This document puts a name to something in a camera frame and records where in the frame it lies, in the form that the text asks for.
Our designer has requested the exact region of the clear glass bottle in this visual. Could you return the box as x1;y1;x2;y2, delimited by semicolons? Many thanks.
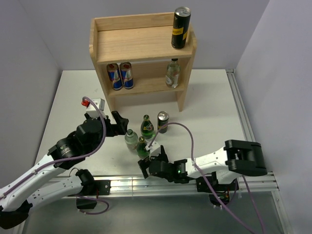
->
125;129;138;151
165;58;180;88

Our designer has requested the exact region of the black yellow Schweppes can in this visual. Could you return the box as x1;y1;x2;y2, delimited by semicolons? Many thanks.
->
171;6;191;49

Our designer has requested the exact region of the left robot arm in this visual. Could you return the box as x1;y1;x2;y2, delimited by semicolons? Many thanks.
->
0;111;129;230

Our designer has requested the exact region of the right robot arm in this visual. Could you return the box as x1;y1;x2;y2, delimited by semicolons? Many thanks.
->
138;140;268;190

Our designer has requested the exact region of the wooden two-tier shelf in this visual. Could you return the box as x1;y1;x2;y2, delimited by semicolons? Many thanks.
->
89;12;197;111

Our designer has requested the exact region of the green bottle front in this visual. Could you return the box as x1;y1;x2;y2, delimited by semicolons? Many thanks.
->
136;136;150;159

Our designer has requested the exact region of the green bottle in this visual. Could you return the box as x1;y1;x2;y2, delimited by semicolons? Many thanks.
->
140;115;155;139
136;136;150;159

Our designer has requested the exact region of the green bottle rear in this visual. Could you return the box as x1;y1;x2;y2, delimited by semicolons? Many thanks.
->
140;115;155;139

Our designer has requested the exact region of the black can on table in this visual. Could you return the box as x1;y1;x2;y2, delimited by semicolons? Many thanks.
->
157;111;169;134

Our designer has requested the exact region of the left Red Bull can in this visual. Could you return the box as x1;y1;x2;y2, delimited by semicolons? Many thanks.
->
106;63;123;90

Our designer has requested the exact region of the red bull can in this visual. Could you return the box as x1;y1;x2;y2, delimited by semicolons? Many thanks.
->
119;62;134;89
106;63;123;90

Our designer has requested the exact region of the right Red Bull can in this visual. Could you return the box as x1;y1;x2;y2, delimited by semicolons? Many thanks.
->
119;62;134;89

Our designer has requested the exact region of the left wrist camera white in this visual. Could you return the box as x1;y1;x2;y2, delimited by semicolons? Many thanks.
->
81;97;107;119

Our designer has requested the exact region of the aluminium front rail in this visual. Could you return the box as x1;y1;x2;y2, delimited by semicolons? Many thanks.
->
94;173;279;197

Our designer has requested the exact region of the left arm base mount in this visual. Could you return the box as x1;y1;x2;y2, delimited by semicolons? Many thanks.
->
76;180;111;211

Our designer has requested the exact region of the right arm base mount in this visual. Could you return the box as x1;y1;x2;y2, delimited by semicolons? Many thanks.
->
195;175;239;208

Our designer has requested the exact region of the aluminium side rail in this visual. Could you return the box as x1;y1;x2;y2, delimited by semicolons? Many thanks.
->
226;69;255;141

